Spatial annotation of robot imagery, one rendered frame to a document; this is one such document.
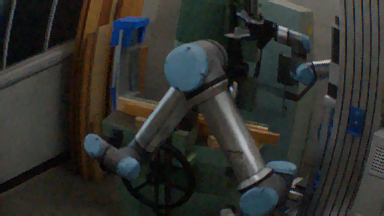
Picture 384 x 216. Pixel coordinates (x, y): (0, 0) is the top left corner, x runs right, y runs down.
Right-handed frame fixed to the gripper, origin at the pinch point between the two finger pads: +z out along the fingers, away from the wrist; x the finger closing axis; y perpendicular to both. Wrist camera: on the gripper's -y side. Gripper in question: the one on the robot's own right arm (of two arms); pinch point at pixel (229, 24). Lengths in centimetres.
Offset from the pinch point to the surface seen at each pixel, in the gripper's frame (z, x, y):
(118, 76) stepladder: 69, -30, -80
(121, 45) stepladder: 71, -40, -68
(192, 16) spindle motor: 14.0, 0.3, 1.1
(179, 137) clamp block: 7.8, 37.8, -20.6
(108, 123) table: 39, 33, -30
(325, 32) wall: -31, -177, -150
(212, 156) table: -1.8, 34.6, -32.4
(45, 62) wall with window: 140, -40, -90
